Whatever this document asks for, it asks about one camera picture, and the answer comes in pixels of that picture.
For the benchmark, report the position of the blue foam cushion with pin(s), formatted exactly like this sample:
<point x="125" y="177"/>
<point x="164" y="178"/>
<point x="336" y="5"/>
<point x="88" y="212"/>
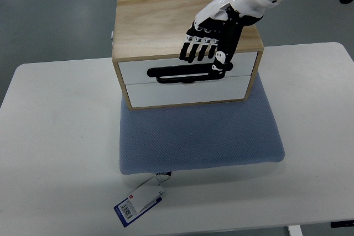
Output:
<point x="199" y="137"/>

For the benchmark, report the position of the black table edge controller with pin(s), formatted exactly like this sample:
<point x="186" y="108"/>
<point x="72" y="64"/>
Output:
<point x="342" y="224"/>

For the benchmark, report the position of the white blue product tag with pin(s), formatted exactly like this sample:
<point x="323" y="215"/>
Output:
<point x="140" y="201"/>

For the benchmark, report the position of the black drawer handle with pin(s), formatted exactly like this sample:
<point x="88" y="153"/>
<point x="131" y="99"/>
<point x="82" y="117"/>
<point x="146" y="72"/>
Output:
<point x="187" y="73"/>

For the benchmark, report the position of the wooden drawer cabinet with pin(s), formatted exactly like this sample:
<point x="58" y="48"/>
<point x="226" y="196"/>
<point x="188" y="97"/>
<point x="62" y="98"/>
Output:
<point x="156" y="29"/>

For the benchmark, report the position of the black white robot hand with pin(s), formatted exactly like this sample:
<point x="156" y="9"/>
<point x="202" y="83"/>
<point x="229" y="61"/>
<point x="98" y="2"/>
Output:
<point x="217" y="28"/>

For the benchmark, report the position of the white table leg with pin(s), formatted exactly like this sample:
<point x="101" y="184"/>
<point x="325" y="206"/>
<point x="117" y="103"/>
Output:
<point x="294" y="230"/>

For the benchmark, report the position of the white drawer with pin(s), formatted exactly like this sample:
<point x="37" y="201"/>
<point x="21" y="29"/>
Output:
<point x="135" y="72"/>
<point x="157" y="94"/>

